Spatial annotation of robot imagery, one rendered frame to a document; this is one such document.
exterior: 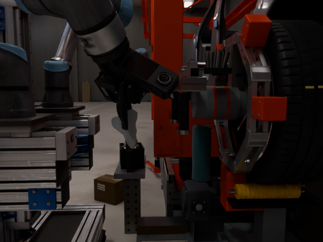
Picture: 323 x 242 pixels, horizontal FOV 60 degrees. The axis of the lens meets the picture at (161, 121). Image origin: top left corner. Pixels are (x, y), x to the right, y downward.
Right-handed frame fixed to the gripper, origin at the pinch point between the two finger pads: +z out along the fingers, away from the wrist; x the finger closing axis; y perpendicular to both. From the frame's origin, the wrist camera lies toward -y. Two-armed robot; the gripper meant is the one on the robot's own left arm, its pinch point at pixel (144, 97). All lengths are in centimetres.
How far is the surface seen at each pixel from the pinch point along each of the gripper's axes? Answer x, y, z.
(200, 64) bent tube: 19, 59, -54
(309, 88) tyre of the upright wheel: 45, 90, -60
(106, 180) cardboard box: -36, 7, 71
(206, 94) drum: 21, 66, -44
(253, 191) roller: 34, 95, -18
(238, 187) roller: 28, 93, -18
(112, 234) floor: -30, 61, 59
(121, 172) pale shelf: -18, 51, 13
